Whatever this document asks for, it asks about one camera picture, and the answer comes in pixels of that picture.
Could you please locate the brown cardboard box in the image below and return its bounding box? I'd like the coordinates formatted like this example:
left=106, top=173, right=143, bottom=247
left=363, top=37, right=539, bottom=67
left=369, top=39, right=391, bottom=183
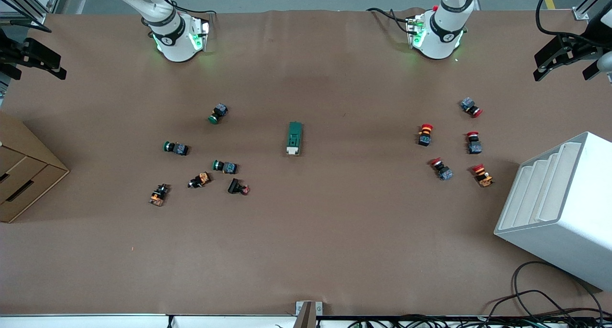
left=0, top=110, right=70, bottom=223

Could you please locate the white slotted rack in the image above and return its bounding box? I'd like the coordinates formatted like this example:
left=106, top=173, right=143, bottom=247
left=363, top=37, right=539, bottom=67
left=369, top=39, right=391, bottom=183
left=494, top=131, right=612, bottom=292

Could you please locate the black left arm base cable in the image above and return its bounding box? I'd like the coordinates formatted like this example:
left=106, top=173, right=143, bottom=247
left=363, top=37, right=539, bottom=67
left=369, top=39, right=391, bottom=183
left=367, top=7, right=416, bottom=27

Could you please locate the black looped cable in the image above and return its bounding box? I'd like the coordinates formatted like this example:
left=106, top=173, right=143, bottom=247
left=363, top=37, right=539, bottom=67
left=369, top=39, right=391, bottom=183
left=481, top=290, right=577, bottom=319
left=513, top=261, right=604, bottom=319

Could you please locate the metal camera post bracket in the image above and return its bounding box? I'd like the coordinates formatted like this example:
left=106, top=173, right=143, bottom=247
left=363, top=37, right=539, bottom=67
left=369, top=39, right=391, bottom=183
left=295, top=301, right=323, bottom=328

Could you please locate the white table edge rail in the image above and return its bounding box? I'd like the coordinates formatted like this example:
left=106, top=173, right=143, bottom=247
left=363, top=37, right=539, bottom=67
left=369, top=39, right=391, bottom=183
left=0, top=314, right=297, bottom=328

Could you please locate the black cable bundle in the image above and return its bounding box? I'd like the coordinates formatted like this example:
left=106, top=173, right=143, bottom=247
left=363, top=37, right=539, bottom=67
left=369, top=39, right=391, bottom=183
left=349, top=314, right=612, bottom=328

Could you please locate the green load switch white handle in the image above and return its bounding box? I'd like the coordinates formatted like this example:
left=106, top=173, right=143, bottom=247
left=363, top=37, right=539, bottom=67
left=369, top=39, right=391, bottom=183
left=287, top=121, right=304, bottom=156

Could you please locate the aluminium frame profile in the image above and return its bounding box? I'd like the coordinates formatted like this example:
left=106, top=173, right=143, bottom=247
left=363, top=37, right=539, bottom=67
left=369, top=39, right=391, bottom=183
left=571, top=0, right=612, bottom=21
left=0, top=0, right=65, bottom=26

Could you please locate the brown paper table cover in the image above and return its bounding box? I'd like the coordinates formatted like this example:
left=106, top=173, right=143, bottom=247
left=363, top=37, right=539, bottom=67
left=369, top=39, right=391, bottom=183
left=0, top=8, right=612, bottom=317

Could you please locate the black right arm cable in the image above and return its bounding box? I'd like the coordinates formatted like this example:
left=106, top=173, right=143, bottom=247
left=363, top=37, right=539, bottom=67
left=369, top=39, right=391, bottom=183
left=148, top=0, right=217, bottom=20

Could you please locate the orange black selector switch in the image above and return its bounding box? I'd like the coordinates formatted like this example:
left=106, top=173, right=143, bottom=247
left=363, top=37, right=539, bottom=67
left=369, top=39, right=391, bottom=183
left=187, top=172, right=211, bottom=189
left=148, top=184, right=170, bottom=207

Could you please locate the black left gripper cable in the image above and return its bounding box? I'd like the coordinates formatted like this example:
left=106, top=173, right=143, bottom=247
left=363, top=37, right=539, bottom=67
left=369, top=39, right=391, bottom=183
left=535, top=0, right=598, bottom=44

